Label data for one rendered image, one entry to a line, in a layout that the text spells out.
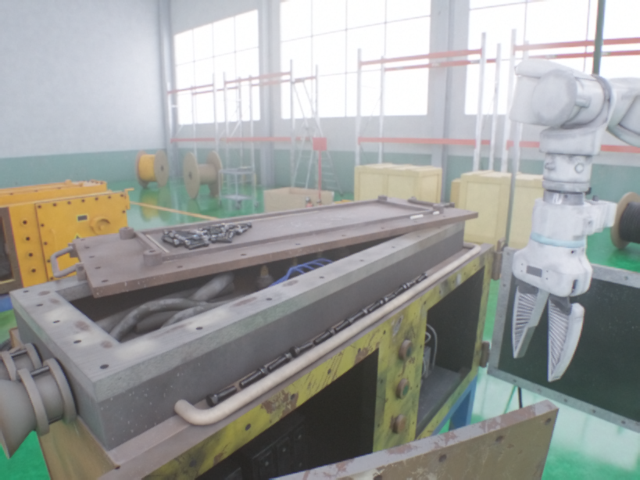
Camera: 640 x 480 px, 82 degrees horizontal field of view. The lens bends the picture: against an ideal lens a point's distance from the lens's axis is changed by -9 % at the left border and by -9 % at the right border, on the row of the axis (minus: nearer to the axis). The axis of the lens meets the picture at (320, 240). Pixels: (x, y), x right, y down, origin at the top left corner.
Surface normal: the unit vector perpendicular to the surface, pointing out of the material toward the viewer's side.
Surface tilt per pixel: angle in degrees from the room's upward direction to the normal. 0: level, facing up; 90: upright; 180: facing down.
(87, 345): 0
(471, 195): 90
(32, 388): 41
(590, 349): 90
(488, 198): 90
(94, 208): 90
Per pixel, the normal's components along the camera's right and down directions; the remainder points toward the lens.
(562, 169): -0.64, 0.22
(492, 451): 0.32, 0.24
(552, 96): -0.93, 0.14
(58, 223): 0.78, 0.16
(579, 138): -0.25, 0.35
